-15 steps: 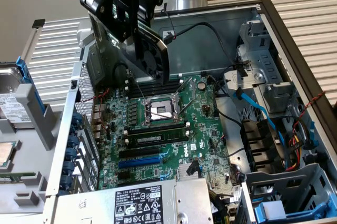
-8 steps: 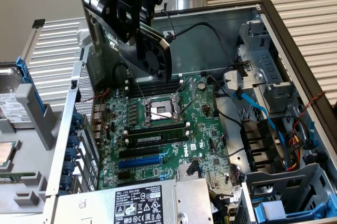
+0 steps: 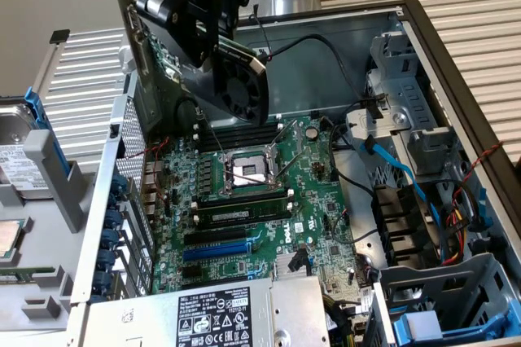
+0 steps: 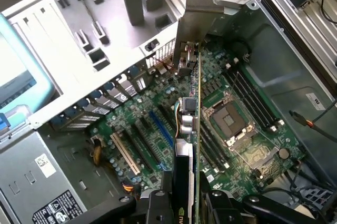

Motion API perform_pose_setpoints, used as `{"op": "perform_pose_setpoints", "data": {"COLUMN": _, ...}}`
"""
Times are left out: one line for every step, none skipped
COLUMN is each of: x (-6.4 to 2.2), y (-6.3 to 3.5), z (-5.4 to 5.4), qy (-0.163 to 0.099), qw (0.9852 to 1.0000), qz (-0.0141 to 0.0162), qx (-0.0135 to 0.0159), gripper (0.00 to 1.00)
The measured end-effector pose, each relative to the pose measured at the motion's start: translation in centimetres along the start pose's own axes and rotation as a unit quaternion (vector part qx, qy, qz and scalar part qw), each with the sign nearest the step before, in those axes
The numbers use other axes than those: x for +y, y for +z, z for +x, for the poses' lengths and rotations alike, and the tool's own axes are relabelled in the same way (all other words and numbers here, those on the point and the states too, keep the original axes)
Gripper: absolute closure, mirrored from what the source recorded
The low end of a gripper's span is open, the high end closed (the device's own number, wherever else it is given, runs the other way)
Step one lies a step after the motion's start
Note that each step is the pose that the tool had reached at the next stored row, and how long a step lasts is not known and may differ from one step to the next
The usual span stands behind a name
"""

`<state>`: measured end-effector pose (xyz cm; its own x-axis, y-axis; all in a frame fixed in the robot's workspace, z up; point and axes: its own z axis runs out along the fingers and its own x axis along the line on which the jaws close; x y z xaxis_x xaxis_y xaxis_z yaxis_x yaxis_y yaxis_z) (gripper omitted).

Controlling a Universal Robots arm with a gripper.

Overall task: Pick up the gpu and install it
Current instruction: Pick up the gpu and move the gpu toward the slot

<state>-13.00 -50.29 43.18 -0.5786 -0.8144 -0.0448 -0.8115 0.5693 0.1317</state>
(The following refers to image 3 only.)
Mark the grey parts rack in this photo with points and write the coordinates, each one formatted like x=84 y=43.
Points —
x=40 y=249

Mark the short black expansion slot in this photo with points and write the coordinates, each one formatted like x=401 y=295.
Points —
x=193 y=272

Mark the open grey PC case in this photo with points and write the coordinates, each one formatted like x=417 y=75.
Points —
x=309 y=78

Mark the socket locking lever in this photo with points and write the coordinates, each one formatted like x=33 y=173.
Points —
x=291 y=168
x=211 y=135

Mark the CPU socket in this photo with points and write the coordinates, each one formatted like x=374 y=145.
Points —
x=248 y=172

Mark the black fan shroud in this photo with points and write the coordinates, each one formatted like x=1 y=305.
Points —
x=395 y=220

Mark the blue disk carrier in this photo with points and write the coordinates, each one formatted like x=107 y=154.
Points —
x=403 y=330

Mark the blue card retention clip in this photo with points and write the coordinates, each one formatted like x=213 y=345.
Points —
x=113 y=217
x=107 y=260
x=104 y=282
x=110 y=238
x=99 y=299
x=119 y=183

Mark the black table corner cap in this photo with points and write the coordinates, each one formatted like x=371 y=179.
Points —
x=59 y=36

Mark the green motherboard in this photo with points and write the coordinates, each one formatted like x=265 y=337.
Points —
x=317 y=196

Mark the dark plastic disk bay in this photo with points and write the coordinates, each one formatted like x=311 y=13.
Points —
x=431 y=282

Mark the hard disk with blue carrier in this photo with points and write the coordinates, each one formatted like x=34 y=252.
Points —
x=12 y=135

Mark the silver coin cell battery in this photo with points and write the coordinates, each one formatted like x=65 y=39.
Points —
x=312 y=133

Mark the silver chipset heatsink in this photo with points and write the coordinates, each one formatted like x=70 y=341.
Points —
x=281 y=267

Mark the silver CPU chip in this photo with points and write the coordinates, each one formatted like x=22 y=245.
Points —
x=8 y=239

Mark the long black expansion slot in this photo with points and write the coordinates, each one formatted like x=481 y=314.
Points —
x=215 y=237

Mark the grey metal disk bay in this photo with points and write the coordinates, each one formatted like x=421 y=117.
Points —
x=407 y=90

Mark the black graphics card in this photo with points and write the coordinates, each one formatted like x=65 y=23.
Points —
x=248 y=94

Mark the metal socket load plate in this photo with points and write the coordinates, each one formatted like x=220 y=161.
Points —
x=298 y=135

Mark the black RAM slot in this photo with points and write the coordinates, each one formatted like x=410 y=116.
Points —
x=228 y=144
x=228 y=133
x=228 y=127
x=244 y=200
x=228 y=139

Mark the black chassis switch box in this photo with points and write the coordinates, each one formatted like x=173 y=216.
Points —
x=114 y=130

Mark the silver power supply unit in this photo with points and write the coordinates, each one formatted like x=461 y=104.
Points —
x=163 y=318

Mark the blue expansion slot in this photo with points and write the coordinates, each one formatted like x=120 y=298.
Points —
x=215 y=252

